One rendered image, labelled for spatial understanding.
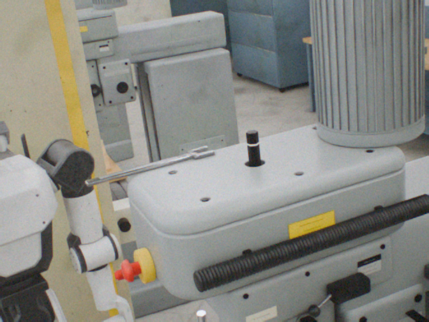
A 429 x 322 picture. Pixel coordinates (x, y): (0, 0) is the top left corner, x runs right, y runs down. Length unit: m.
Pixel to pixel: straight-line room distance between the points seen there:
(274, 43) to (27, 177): 6.97
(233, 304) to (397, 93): 0.46
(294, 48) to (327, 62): 7.43
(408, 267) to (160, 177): 0.51
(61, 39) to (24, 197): 1.20
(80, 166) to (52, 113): 1.06
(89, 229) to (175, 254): 0.84
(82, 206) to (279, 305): 0.82
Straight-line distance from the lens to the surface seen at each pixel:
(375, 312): 1.26
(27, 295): 1.80
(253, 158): 1.12
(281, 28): 8.44
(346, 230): 1.08
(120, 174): 1.15
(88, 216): 1.81
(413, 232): 1.26
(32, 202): 1.66
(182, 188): 1.07
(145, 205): 1.05
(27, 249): 1.71
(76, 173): 1.74
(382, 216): 1.11
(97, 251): 1.83
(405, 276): 1.29
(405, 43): 1.14
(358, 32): 1.11
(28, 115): 2.77
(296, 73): 8.66
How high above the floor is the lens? 2.31
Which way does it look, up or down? 21 degrees down
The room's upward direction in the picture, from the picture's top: 7 degrees counter-clockwise
